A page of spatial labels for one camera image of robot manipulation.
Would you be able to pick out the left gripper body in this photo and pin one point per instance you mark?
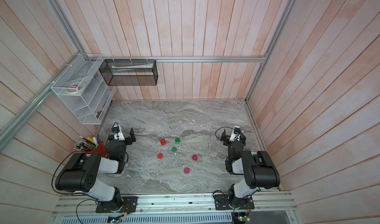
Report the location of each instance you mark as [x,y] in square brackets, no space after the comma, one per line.
[127,141]

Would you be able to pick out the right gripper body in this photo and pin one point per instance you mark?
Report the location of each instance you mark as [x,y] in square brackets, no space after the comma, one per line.
[227,139]

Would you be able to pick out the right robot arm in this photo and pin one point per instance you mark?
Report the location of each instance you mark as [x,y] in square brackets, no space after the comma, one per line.
[256,168]

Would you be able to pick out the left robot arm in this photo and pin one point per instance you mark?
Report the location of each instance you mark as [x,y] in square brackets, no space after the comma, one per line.
[80,173]

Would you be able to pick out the red pencil cup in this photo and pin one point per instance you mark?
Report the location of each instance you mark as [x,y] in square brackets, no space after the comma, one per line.
[100,149]

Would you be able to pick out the bundle of pencils and pens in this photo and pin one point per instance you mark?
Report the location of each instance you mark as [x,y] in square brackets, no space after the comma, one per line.
[86,144]

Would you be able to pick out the tape roll on shelf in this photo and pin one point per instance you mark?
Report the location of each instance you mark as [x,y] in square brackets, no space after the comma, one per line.
[74,88]

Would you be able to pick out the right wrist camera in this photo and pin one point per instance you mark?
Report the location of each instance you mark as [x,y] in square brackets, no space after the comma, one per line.
[236,134]

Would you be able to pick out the black mesh wall basket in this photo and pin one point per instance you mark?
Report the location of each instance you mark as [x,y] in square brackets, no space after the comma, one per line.
[129,72]

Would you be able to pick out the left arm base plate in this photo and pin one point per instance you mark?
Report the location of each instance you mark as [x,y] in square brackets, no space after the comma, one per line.
[124,204]

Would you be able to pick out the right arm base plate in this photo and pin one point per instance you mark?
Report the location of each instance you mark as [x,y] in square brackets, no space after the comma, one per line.
[229,202]

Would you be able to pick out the white wire shelf rack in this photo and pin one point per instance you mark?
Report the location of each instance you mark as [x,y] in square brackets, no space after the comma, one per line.
[91,105]

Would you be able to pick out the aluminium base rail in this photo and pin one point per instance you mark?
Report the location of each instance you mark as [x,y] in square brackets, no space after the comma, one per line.
[177,203]

